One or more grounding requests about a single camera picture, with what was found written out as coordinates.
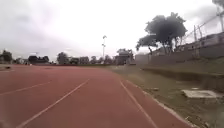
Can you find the small shelter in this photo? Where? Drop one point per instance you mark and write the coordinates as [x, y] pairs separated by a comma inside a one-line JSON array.
[[122, 60]]

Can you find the tall floodlight pole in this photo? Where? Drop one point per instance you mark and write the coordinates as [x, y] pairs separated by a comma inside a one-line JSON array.
[[104, 46]]

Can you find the red running track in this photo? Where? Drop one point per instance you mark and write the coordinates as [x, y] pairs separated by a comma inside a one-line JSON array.
[[96, 103]]

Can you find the row of distant trees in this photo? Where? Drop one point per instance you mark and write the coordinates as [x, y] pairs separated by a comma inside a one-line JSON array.
[[66, 60]]

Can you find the patchy grass verge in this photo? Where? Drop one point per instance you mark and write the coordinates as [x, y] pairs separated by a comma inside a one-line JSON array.
[[160, 84]]

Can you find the pale concrete kerb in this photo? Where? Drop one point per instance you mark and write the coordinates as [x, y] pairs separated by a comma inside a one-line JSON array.
[[160, 105]]

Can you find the large dark tree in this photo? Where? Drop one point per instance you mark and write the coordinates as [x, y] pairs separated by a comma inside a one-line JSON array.
[[166, 28]]

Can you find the low concrete ledge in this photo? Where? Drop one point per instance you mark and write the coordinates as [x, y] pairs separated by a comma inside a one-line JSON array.
[[193, 77]]

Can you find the flat concrete slab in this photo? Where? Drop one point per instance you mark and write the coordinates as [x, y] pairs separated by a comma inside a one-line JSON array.
[[200, 93]]

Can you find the building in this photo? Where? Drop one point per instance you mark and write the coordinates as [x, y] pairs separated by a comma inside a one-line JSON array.
[[210, 39]]

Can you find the grey boundary wall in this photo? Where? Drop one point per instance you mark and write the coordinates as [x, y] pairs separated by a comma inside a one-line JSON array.
[[186, 55]]

